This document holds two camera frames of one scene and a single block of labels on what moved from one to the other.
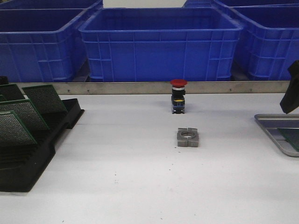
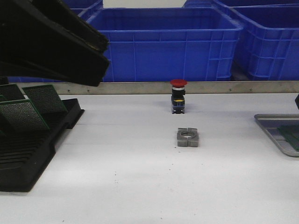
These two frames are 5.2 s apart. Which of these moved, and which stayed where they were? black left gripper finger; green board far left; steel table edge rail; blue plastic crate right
Moved: black left gripper finger
Stayed: blue plastic crate right; steel table edge rail; green board far left
